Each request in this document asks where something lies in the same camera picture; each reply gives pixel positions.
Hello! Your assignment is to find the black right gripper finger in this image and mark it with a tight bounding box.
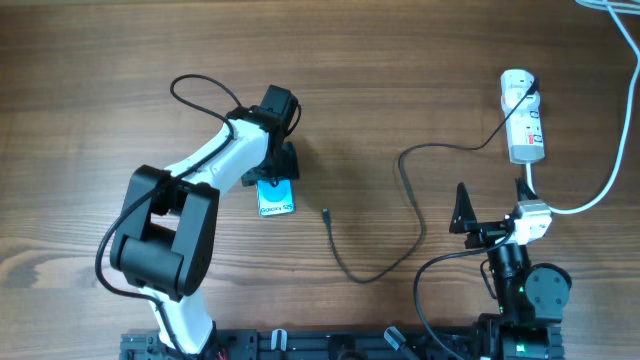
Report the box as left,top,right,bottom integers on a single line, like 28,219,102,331
449,182,478,234
515,178,538,201

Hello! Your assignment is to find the blue screen Galaxy smartphone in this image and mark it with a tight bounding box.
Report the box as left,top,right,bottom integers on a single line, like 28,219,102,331
256,180,295,217

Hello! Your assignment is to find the black USB charger cable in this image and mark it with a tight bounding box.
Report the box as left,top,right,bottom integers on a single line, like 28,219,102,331
321,76,541,285

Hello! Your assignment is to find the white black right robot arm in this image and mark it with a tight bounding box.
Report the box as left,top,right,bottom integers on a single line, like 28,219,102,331
449,178,572,360

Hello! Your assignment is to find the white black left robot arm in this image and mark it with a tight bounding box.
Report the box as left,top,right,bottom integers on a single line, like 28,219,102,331
98,85,301,359

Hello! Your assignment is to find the white charger plug adapter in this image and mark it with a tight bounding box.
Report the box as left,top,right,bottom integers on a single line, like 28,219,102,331
501,81,541,114

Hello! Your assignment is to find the white power strip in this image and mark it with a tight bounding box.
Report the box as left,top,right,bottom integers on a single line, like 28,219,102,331
500,69,545,165

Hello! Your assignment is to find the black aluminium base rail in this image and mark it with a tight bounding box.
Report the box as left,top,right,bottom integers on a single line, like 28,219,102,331
118,325,566,360

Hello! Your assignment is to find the white power strip cord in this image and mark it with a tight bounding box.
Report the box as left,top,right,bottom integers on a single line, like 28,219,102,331
524,0,640,216

